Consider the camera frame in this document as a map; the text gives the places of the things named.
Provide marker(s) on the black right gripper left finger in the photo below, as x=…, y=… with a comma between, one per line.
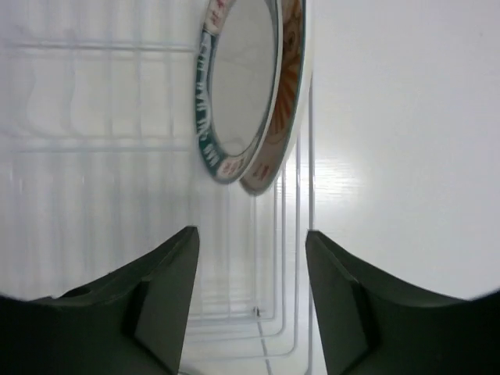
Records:
x=131, y=321

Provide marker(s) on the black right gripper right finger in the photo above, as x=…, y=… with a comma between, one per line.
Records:
x=372, y=322

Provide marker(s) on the orange sunburst plate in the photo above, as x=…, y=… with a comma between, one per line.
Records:
x=293, y=89

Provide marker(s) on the green rimmed white plate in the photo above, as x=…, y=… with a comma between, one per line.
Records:
x=237, y=71

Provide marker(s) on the white wire dish rack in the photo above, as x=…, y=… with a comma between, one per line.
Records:
x=99, y=165

